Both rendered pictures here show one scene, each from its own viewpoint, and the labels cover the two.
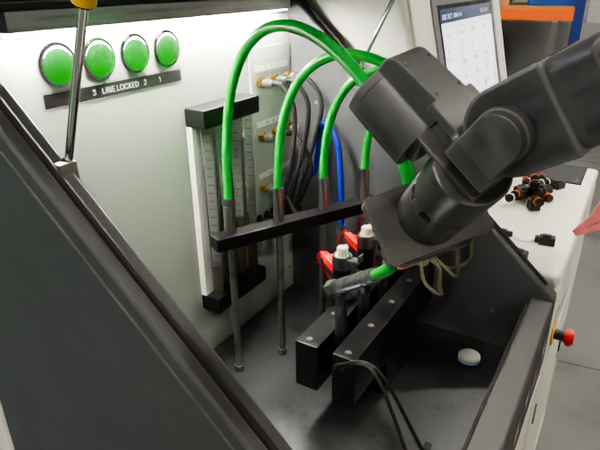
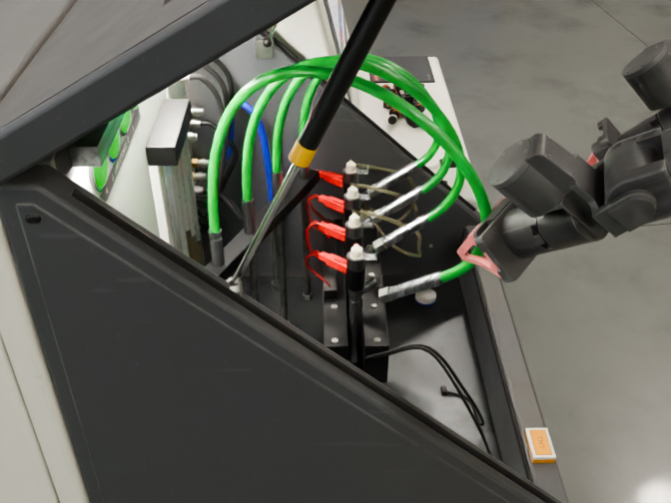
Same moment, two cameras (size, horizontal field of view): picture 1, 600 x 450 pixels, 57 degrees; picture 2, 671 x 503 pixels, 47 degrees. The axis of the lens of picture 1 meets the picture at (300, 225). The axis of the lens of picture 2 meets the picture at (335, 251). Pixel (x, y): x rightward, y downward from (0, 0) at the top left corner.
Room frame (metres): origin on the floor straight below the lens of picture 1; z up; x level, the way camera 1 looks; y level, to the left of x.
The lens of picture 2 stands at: (-0.04, 0.44, 1.78)
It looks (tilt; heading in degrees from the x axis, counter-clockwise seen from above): 37 degrees down; 327
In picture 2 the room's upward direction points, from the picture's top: straight up
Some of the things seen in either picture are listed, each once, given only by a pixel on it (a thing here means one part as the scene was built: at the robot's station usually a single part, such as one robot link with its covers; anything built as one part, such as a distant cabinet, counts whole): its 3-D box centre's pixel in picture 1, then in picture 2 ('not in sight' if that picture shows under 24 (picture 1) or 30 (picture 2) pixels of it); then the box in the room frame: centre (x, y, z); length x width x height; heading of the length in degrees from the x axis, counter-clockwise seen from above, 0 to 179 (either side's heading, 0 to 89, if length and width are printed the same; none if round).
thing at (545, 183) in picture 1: (537, 187); (406, 98); (1.24, -0.57, 1.01); 0.23 x 0.11 x 0.06; 148
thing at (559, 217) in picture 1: (531, 207); (407, 122); (1.21, -0.55, 0.97); 0.70 x 0.22 x 0.03; 148
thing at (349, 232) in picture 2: (370, 295); (359, 276); (0.76, -0.11, 1.01); 0.05 x 0.03 x 0.21; 58
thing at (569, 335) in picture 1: (562, 336); not in sight; (0.93, -0.53, 0.80); 0.05 x 0.04 x 0.05; 148
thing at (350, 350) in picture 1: (371, 333); (351, 308); (0.79, -0.12, 0.91); 0.34 x 0.10 x 0.15; 148
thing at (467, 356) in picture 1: (469, 357); (425, 296); (0.81, -0.30, 0.84); 0.04 x 0.04 x 0.01
